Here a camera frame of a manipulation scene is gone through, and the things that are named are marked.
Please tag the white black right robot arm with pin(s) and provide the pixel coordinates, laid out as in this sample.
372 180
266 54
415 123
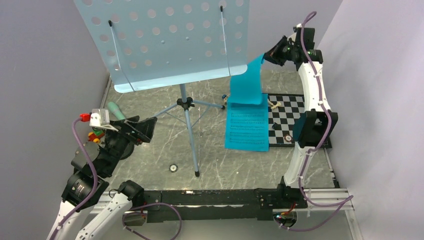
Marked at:
317 121

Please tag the light blue music stand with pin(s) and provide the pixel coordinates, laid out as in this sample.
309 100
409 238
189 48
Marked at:
148 44

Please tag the teal sheet music page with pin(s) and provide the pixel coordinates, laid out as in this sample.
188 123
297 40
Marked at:
247 126
246 88

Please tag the mint green toy microphone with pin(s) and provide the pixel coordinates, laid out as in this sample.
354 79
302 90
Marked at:
115 110

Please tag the black white chessboard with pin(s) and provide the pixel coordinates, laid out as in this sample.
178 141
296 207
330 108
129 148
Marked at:
292 105

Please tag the beige toy car blue wheels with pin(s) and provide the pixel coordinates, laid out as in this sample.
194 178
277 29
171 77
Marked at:
225 97

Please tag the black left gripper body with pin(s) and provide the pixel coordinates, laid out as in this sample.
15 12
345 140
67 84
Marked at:
129 135

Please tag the red green brick toy car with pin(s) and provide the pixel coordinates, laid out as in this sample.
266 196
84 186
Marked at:
96 135

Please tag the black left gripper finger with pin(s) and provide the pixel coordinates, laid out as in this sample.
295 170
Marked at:
148 127
126 123

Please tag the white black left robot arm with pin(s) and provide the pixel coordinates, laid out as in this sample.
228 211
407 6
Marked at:
92 164

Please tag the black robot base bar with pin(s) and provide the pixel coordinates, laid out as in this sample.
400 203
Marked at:
258 203

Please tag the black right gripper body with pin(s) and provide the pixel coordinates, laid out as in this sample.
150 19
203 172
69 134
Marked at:
291 49

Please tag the black microphone desk stand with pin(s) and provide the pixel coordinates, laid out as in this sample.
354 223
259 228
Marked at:
123 149

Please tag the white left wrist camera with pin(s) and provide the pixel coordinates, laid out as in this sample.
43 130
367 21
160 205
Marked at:
98 118

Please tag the red white poker chip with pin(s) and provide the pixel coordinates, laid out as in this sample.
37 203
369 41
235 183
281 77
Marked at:
288 138

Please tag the black chess pawn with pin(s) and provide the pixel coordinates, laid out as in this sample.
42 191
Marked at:
276 126

